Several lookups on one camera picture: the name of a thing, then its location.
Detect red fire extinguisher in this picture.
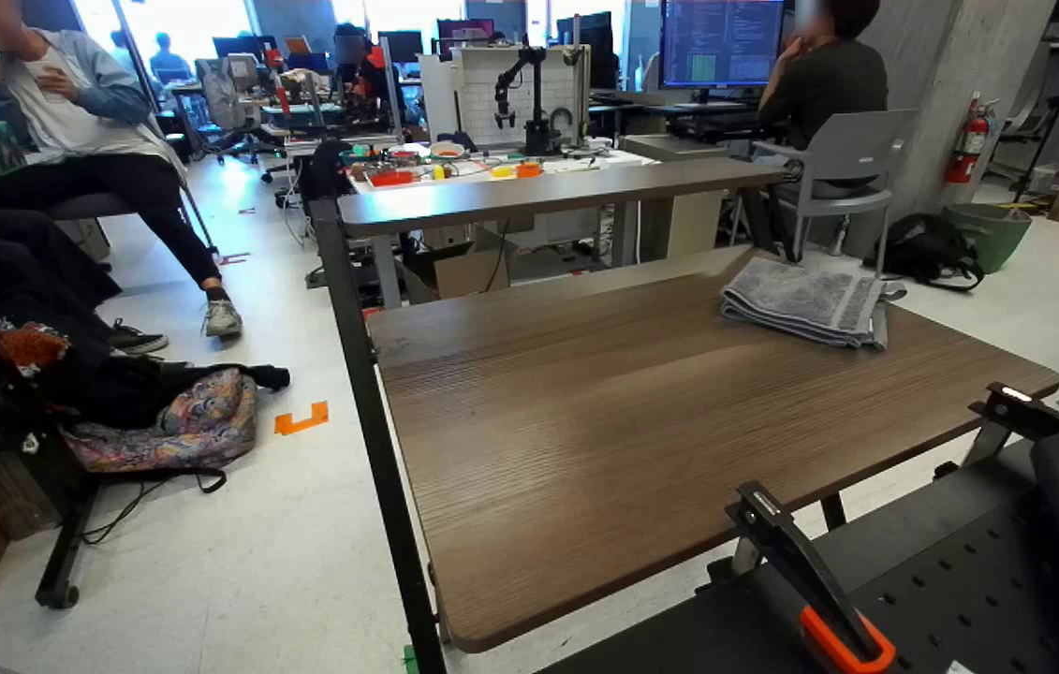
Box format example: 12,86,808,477
945,92,995,185

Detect grey folded cloth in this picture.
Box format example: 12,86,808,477
720,256,907,353

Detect white tiled backdrop panel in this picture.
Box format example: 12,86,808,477
449,44,592,148

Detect monitor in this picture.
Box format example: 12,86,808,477
659,0,786,91

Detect office chair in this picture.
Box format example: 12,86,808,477
195,54,290,182

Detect person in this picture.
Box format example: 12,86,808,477
148,32,194,81
0,0,245,339
757,0,890,152

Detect brown table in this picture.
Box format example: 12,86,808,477
338,156,786,311

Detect black rolling stand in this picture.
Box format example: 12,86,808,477
0,281,101,611

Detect black clamp with orange handle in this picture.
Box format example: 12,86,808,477
706,481,898,674

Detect grey chair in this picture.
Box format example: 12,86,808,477
752,109,919,274

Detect heap of black clothing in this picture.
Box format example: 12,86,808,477
0,168,292,433

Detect colourful patterned backpack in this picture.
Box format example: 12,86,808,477
60,366,259,475

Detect white table with small items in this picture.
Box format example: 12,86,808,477
342,138,659,194

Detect orange floor tape marker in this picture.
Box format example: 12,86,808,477
273,400,331,437

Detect black backpack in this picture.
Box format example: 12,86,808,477
869,212,987,293

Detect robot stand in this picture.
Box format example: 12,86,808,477
537,402,1059,674

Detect green bin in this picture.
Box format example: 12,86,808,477
943,203,1034,275

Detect black metal frame post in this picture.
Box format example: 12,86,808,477
308,196,448,674

